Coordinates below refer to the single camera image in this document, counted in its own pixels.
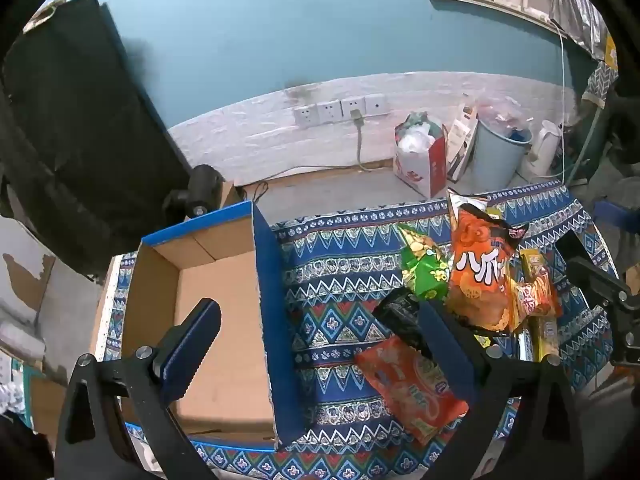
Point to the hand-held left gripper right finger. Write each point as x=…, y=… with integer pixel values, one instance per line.
x=447, y=355

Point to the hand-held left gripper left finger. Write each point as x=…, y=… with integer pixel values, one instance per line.
x=192, y=355

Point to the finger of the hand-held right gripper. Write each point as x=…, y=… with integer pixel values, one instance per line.
x=592, y=275

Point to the blue-sided cardboard box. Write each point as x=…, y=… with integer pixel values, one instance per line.
x=235, y=355

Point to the orange-red snack packet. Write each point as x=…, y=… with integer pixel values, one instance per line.
x=405, y=385

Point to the red-yellow fries snack packet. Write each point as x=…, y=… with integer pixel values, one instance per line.
x=537, y=300

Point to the black yellow-label snack packet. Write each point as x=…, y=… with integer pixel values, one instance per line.
x=400, y=317

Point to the long yellow snack packet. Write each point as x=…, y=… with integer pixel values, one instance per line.
x=546, y=342

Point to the large orange snack packet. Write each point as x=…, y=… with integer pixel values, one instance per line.
x=475, y=275

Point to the green snack packet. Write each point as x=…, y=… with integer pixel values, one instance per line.
x=425, y=270

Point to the blue stool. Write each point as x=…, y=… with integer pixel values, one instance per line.
x=617, y=215

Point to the green pole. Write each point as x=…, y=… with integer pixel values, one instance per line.
x=590, y=145

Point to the blue patterned tablecloth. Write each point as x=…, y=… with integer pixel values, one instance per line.
x=340, y=280

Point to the white kettle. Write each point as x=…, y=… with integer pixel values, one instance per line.
x=542, y=150

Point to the light blue bin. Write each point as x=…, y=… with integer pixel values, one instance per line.
x=495, y=160

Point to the brown cardboard carton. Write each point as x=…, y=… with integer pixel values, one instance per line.
x=47, y=405

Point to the black cylindrical fixture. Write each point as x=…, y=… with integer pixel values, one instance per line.
x=200, y=190

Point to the grey chevron cloth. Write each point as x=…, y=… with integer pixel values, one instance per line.
x=600, y=85

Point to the red and white paper bag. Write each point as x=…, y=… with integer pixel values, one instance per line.
x=425, y=165

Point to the white carton box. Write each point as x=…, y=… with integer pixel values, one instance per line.
x=460, y=135

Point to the black fabric panel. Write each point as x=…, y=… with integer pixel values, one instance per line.
x=75, y=135

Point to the silver foil sheet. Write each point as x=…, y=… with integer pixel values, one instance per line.
x=580, y=10

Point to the white wall socket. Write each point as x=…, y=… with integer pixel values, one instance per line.
x=350, y=104
x=305, y=115
x=329, y=111
x=376, y=103

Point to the white wall shelf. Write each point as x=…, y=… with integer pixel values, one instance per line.
x=490, y=4

